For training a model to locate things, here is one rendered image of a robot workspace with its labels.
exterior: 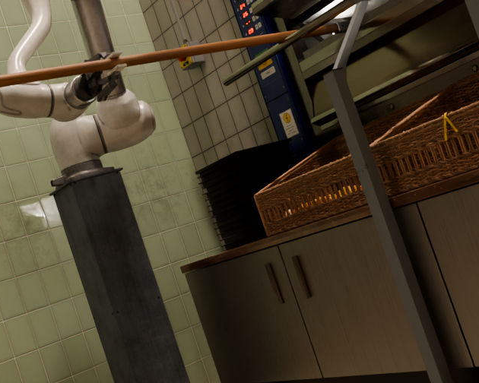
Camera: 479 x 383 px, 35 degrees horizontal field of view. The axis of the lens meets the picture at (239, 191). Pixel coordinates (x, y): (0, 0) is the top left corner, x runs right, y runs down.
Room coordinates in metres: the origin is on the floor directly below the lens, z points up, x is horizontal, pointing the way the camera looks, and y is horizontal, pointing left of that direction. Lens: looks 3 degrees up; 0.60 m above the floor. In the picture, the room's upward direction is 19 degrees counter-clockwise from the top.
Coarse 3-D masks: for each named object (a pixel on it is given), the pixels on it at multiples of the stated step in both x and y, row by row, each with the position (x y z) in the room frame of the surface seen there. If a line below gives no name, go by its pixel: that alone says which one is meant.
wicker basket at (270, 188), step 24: (432, 96) 2.51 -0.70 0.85; (384, 120) 2.69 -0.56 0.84; (336, 144) 2.89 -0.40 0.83; (312, 168) 2.79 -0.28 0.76; (336, 168) 2.29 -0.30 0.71; (264, 192) 2.57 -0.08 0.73; (288, 192) 2.48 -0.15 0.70; (312, 192) 2.77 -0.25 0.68; (336, 192) 2.31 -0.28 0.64; (360, 192) 2.23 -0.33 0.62; (264, 216) 2.62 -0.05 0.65; (288, 216) 2.51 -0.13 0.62; (312, 216) 2.42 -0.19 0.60
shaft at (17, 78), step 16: (288, 32) 2.49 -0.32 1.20; (320, 32) 2.59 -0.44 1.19; (336, 32) 2.65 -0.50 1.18; (176, 48) 2.22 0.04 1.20; (192, 48) 2.24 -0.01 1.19; (208, 48) 2.28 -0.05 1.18; (224, 48) 2.32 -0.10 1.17; (240, 48) 2.38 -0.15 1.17; (80, 64) 2.01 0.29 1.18; (96, 64) 2.04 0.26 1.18; (112, 64) 2.07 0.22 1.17; (128, 64) 2.10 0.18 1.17; (0, 80) 1.86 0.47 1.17; (16, 80) 1.89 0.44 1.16; (32, 80) 1.92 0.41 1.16
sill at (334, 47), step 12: (408, 0) 2.49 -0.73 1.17; (420, 0) 2.45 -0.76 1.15; (384, 12) 2.58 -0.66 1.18; (396, 12) 2.54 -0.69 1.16; (372, 24) 2.63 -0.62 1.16; (384, 24) 2.59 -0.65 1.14; (360, 36) 2.68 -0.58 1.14; (324, 48) 2.83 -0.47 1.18; (336, 48) 2.78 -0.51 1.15; (312, 60) 2.89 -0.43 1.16
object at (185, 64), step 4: (184, 44) 3.36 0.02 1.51; (188, 44) 3.35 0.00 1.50; (192, 44) 3.37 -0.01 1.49; (196, 44) 3.38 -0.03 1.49; (192, 56) 3.35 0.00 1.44; (196, 56) 3.36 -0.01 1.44; (200, 56) 3.38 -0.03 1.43; (188, 60) 3.37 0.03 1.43; (192, 60) 3.35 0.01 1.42; (196, 60) 3.36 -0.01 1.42; (200, 60) 3.37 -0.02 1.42; (204, 60) 3.39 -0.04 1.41; (180, 64) 3.42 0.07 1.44; (184, 64) 3.40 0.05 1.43; (188, 64) 3.37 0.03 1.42; (192, 64) 3.37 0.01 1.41; (196, 64) 3.39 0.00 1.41; (200, 64) 3.41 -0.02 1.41; (184, 68) 3.41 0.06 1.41; (188, 68) 3.42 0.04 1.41; (192, 68) 3.45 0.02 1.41
